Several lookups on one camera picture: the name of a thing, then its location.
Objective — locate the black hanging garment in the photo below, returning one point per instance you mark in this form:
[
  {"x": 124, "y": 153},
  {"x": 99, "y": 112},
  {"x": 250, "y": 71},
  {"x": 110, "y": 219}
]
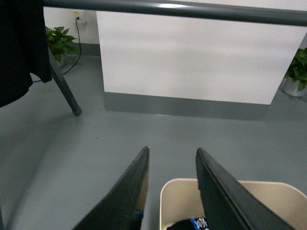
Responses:
[{"x": 23, "y": 48}]

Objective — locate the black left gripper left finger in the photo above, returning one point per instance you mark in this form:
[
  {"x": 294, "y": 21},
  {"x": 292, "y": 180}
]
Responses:
[{"x": 123, "y": 206}]

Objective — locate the grey clothes rack frame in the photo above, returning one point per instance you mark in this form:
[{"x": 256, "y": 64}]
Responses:
[{"x": 122, "y": 102}]

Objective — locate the right potted green plant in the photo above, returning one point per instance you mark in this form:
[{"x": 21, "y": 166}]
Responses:
[{"x": 295, "y": 79}]

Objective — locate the white wall socket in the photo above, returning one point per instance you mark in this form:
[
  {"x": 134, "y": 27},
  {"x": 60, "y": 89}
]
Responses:
[{"x": 80, "y": 16}]

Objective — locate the beige plastic laundry hamper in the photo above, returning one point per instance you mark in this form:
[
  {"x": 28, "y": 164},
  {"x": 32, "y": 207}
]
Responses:
[{"x": 180, "y": 199}]

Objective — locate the left potted green plant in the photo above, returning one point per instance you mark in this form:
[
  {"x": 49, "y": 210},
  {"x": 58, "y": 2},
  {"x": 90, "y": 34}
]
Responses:
[{"x": 60, "y": 43}]

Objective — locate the black printed t-shirt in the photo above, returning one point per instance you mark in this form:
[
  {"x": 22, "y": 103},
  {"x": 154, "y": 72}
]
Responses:
[{"x": 190, "y": 224}]

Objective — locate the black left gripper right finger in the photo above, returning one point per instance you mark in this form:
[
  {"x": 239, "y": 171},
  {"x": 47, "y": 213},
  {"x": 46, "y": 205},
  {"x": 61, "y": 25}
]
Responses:
[{"x": 227, "y": 204}]

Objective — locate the potted green plant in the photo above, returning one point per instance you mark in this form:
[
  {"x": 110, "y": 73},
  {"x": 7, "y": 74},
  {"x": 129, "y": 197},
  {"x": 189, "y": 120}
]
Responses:
[
  {"x": 60, "y": 43},
  {"x": 295, "y": 79}
]

